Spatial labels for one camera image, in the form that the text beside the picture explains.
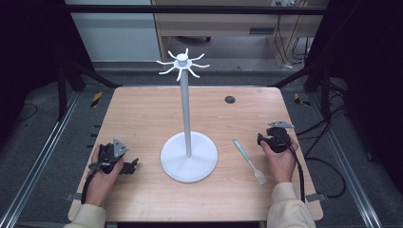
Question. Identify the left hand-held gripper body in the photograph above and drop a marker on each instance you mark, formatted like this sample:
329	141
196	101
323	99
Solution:
111	153

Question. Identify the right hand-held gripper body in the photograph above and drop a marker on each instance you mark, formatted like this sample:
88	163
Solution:
278	142

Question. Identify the white hook stand rack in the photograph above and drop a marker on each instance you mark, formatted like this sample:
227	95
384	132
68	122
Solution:
187	110

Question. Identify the person's right hand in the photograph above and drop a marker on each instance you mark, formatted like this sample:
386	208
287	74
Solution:
282	166

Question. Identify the person's left hand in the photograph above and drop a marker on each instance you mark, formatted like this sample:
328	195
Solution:
99	186

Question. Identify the yellow black tape strip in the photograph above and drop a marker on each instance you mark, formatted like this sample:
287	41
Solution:
299	99
97	99

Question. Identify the dark round table grommet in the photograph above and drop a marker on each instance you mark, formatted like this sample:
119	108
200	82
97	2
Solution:
230	99

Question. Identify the grey table edge clip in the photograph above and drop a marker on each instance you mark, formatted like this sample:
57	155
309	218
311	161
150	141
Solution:
72	197
316	197

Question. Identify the wooden background desk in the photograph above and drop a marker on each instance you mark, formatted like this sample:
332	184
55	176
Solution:
221	25

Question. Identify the white cabinet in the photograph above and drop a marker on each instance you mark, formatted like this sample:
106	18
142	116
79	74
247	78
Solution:
117	34

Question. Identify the black curtain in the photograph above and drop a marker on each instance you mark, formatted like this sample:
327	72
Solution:
28	47
370	63

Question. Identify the black frame leg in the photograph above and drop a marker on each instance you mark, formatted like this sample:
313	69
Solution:
324	88
61	91

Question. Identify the aluminium floor rail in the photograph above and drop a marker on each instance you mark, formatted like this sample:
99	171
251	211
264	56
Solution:
34	171
348	171

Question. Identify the black horizontal frame bar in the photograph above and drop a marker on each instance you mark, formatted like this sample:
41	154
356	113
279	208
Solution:
190	9

